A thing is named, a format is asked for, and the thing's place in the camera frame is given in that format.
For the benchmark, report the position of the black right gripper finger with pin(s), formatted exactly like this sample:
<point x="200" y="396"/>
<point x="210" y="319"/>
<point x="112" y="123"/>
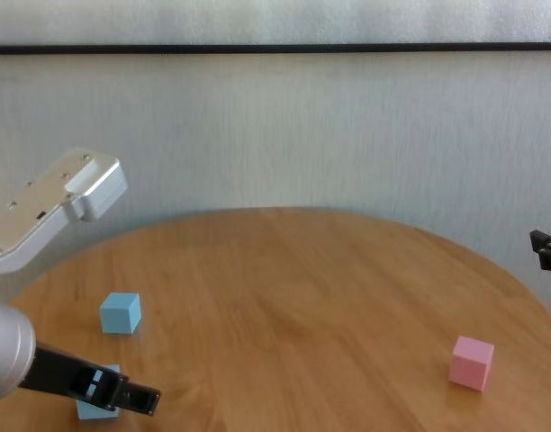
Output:
<point x="550" y="256"/>

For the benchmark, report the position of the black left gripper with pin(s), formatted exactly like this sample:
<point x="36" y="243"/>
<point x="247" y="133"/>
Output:
<point x="55" y="373"/>

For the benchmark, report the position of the light blue cube block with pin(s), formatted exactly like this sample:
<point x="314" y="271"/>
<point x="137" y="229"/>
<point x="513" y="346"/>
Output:
<point x="95" y="411"/>
<point x="118" y="315"/>

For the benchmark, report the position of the pink cube block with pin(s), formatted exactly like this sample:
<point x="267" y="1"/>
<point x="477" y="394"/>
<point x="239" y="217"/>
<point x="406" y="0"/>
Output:
<point x="469" y="366"/>

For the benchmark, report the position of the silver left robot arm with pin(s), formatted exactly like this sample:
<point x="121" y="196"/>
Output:
<point x="5" y="351"/>

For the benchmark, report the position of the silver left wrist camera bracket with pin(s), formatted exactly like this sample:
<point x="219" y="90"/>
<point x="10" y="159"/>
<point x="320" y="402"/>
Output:
<point x="77" y="189"/>

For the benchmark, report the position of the black wall rail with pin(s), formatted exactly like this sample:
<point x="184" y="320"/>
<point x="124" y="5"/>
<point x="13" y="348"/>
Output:
<point x="275" y="48"/>

